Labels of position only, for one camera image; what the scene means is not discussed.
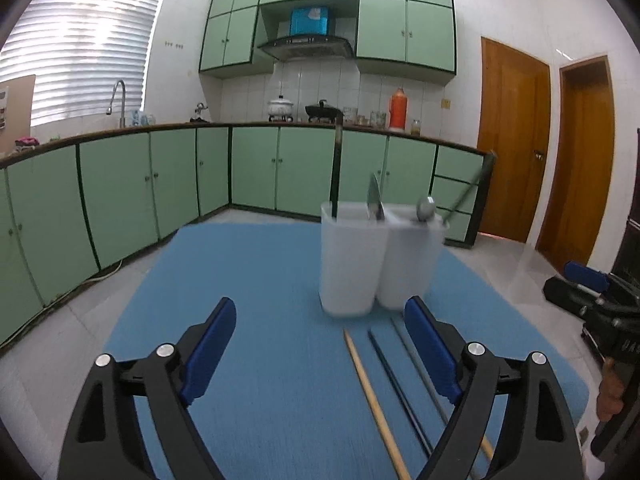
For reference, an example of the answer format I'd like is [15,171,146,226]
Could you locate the green three-drawer unit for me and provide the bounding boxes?
[429,144,488,247]

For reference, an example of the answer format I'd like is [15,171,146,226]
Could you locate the black wok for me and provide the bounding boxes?
[304,100,342,123]

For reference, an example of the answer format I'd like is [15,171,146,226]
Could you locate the blue box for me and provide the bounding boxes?
[290,6,331,37]

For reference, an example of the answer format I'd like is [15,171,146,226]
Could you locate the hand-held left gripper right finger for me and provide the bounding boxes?
[403,296,583,480]

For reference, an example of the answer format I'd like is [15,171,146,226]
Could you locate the green wall cabinets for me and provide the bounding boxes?
[198,0,458,86]

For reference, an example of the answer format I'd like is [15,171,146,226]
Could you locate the black chopstick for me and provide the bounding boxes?
[367,329,435,458]
[330,108,346,218]

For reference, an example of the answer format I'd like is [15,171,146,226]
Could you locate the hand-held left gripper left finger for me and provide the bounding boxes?
[62,297,237,480]

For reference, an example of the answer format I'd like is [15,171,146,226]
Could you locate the blue table cloth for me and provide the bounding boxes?
[102,222,591,480]

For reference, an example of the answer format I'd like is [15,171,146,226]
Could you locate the black range hood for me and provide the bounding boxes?
[257,34,354,62]

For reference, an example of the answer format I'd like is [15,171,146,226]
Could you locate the brown cardboard box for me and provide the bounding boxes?
[0,74,37,153]

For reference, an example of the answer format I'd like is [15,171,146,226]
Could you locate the wooden door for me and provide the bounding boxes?
[476,36,552,245]
[536,55,616,273]

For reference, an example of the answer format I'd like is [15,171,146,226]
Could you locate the white cooking pot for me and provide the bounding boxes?
[266,95,295,122]

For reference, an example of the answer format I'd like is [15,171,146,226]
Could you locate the green base cabinets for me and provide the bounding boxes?
[0,124,496,346]

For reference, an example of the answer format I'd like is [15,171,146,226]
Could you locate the white double utensil holder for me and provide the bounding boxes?
[320,201,449,317]

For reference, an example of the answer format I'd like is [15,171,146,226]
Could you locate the steel kitchen faucet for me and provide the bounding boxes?
[108,79,128,129]

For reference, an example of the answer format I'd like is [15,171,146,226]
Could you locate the white window blind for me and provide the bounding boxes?
[0,0,171,128]

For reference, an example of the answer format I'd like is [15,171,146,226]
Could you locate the orange thermos flask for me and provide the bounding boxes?
[389,87,407,131]

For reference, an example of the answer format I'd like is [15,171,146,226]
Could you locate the grey metal chopstick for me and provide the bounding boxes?
[389,315,451,428]
[440,150,497,223]

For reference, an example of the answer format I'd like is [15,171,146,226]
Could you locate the large silver spoon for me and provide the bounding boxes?
[367,172,383,222]

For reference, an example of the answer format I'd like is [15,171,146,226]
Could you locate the person's right hand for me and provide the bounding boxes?
[596,357,623,423]

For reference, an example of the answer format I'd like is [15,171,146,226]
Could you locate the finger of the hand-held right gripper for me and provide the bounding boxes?
[564,261,611,301]
[543,276,607,320]

